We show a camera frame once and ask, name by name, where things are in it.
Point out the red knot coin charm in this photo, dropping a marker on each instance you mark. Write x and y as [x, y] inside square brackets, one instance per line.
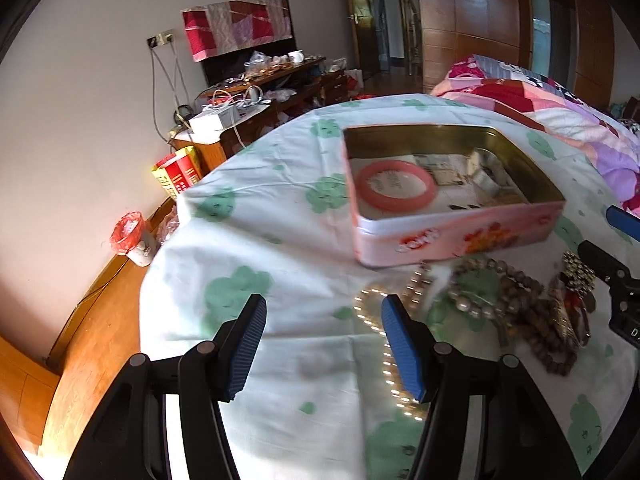
[568, 313]

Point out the red patchwork cloth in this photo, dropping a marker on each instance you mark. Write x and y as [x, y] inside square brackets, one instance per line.
[224, 27]

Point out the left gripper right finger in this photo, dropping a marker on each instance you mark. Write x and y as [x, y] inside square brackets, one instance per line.
[519, 436]

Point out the red yellow carton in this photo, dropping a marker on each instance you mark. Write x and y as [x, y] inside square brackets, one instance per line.
[179, 171]

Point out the white box device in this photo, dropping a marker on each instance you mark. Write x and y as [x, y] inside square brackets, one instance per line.
[208, 126]

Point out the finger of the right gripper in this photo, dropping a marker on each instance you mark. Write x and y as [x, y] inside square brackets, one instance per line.
[623, 221]
[604, 266]

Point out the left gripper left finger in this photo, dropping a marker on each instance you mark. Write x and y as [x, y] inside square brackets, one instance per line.
[126, 437]

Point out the wooden wardrobe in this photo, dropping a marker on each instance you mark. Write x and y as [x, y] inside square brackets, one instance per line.
[503, 29]

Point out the white mug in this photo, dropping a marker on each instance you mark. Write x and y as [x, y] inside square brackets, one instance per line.
[297, 57]

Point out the cloud pattern bed sheet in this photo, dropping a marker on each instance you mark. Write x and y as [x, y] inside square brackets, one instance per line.
[275, 221]

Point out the wooden door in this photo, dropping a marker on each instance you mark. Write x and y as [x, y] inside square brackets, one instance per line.
[361, 17]

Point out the pink jade bangle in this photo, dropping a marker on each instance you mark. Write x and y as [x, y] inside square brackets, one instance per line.
[395, 185]

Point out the wall power socket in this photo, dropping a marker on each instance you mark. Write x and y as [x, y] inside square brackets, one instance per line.
[160, 39]

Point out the wooden tv cabinet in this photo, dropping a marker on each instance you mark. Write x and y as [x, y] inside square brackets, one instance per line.
[286, 94]

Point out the brown wooden bead mala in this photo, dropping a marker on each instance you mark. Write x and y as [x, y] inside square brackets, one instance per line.
[490, 290]

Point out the pink metal tin box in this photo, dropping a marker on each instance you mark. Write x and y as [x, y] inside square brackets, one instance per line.
[491, 194]

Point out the trash bin red bag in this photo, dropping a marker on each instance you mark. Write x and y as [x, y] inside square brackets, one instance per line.
[133, 239]

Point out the wooden bed frame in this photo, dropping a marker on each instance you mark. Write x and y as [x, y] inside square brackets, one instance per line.
[64, 336]

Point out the pink patchwork quilt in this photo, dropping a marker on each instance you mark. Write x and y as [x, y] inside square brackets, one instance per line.
[542, 104]

